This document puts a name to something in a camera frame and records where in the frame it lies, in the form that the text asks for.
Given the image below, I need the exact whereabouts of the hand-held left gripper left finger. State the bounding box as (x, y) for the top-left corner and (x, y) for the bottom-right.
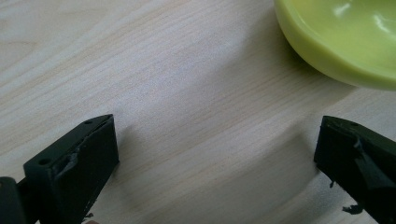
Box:
(17, 113), (120, 224)

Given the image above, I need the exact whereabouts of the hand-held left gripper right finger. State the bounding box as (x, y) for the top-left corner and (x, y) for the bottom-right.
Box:
(313, 115), (396, 224)

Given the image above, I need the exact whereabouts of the green plastic bowl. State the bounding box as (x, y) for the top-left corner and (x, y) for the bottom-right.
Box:
(273, 0), (396, 91)

